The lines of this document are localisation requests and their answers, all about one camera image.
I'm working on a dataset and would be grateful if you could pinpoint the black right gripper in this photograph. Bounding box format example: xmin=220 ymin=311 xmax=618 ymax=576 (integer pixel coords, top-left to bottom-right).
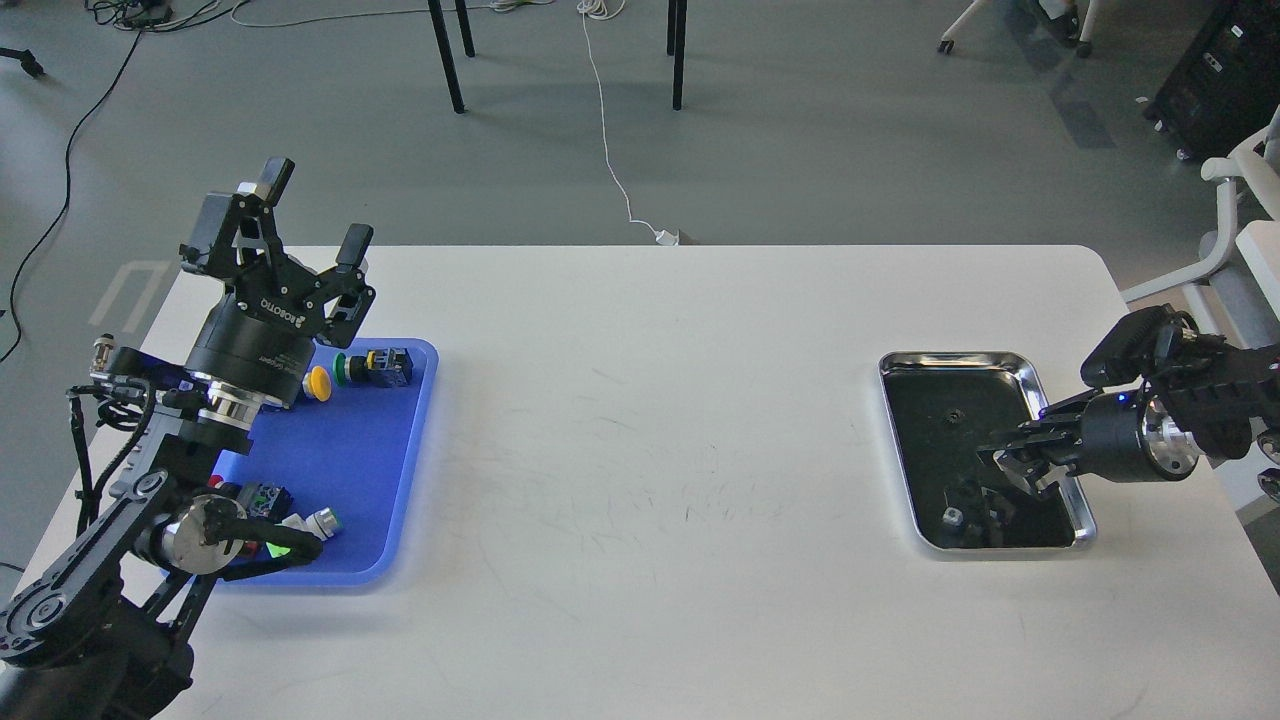
xmin=975 ymin=389 xmax=1201 ymax=500

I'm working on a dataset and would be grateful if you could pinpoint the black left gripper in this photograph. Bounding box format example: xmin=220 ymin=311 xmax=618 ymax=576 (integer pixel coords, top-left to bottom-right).
xmin=179 ymin=158 xmax=376 ymax=407

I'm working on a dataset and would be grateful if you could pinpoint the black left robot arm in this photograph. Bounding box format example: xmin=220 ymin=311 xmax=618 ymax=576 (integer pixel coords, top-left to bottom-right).
xmin=3 ymin=158 xmax=375 ymax=719

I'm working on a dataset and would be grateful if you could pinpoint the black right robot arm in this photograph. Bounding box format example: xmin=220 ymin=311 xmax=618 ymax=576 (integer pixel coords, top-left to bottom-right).
xmin=977 ymin=305 xmax=1279 ymax=496

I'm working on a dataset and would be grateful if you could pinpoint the silver metal tray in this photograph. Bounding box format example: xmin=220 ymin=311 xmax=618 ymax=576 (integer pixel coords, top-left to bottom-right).
xmin=878 ymin=351 xmax=1098 ymax=560

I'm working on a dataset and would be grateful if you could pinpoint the blue plastic tray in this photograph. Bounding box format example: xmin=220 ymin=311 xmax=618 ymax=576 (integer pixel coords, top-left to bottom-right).
xmin=212 ymin=337 xmax=439 ymax=587

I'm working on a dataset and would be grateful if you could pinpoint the yellow push button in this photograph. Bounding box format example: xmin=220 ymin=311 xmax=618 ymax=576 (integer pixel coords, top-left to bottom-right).
xmin=298 ymin=365 xmax=333 ymax=404

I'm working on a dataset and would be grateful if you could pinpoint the white office chair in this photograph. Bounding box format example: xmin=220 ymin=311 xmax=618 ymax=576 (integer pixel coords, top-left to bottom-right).
xmin=1121 ymin=117 xmax=1277 ymax=524

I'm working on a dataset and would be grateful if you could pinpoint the green white connector part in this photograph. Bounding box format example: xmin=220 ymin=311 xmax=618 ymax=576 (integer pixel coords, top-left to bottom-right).
xmin=276 ymin=507 xmax=343 ymax=542

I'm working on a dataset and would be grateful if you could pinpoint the black table leg left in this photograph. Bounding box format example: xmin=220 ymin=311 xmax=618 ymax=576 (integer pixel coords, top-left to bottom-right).
xmin=428 ymin=0 xmax=476 ymax=114

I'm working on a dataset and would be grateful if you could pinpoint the black table leg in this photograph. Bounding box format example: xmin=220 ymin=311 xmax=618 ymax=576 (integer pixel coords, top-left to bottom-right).
xmin=666 ymin=0 xmax=689 ymax=111
xmin=428 ymin=0 xmax=476 ymax=114

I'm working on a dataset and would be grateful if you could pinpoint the black stand foot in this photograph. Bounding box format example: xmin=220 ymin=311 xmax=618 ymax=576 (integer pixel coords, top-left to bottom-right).
xmin=0 ymin=47 xmax=46 ymax=79

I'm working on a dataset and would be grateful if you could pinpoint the black equipment case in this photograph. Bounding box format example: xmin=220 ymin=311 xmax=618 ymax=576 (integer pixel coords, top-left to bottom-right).
xmin=1143 ymin=1 xmax=1279 ymax=161

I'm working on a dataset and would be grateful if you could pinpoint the black table leg right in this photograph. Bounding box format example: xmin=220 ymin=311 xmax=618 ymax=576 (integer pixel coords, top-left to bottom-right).
xmin=666 ymin=0 xmax=689 ymax=111

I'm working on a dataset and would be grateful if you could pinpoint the green push button switch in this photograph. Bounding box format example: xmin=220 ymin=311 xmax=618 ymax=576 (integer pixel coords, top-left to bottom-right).
xmin=330 ymin=347 xmax=413 ymax=388

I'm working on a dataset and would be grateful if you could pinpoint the black blue switch block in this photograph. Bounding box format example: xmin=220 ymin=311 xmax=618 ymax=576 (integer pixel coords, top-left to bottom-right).
xmin=236 ymin=483 xmax=294 ymax=524

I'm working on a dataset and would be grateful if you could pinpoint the black floor cable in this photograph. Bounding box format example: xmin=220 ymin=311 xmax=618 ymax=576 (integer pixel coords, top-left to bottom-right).
xmin=0 ymin=0 xmax=251 ymax=365

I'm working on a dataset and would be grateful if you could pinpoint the white floor cable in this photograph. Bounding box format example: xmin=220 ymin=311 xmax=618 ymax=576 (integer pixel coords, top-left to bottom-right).
xmin=579 ymin=0 xmax=681 ymax=247

